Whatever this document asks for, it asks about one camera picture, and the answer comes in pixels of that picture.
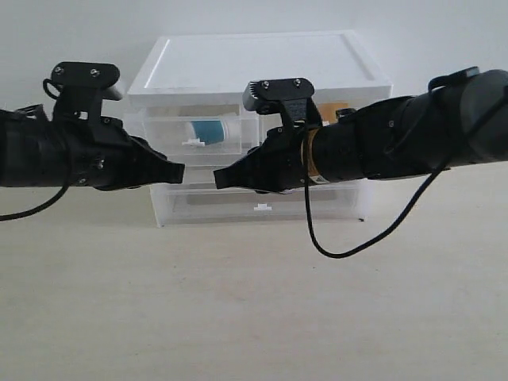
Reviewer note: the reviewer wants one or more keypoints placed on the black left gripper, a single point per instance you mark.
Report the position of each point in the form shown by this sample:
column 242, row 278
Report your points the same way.
column 101, row 154

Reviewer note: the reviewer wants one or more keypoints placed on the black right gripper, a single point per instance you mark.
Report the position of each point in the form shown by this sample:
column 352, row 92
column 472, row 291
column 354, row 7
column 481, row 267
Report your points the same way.
column 275, row 166

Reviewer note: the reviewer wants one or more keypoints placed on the white teal pill bottle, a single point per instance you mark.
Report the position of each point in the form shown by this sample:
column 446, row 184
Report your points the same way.
column 201, row 133

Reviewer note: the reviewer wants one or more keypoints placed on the yellow cheese wedge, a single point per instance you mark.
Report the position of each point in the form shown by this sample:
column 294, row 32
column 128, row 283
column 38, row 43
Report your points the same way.
column 328, row 111

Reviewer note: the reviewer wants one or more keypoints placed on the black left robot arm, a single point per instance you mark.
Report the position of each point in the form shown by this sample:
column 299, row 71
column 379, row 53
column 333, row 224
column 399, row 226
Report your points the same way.
column 26, row 147

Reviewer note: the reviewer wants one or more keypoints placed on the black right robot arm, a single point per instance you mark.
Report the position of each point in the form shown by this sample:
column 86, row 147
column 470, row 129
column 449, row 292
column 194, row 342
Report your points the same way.
column 463, row 115

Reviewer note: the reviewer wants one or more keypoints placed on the clear middle wide drawer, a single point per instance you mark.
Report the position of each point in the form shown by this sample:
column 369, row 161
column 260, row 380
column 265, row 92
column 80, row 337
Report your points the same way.
column 200, row 168

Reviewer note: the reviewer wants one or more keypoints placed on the clear wide drawer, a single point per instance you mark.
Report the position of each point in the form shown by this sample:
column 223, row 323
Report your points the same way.
column 200, row 203
column 200, row 168

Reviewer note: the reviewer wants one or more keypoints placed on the clear bottom wide drawer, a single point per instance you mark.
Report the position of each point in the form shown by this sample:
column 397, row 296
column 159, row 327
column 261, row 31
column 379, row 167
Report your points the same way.
column 200, row 203

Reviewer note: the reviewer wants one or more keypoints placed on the white plastic drawer cabinet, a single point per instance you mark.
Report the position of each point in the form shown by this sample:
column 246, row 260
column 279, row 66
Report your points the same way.
column 205, row 75

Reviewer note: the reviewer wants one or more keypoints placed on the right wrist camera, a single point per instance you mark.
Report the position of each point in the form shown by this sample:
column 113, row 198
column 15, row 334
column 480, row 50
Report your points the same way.
column 290, row 98

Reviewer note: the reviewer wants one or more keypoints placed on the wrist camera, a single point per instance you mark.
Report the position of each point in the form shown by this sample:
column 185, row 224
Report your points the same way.
column 80, row 88
column 290, row 98

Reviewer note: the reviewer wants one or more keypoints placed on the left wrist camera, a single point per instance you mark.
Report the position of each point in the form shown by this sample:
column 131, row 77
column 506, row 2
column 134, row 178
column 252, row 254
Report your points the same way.
column 80, row 88

